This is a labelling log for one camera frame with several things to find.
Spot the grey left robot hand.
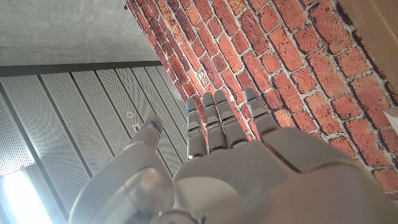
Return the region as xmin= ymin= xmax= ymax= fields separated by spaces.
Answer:
xmin=67 ymin=87 xmax=398 ymax=224

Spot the white power strip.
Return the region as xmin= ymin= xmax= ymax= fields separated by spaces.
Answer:
xmin=383 ymin=106 xmax=398 ymax=135

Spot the bright ceiling light strip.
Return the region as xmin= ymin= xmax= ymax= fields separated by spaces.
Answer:
xmin=0 ymin=166 xmax=53 ymax=224

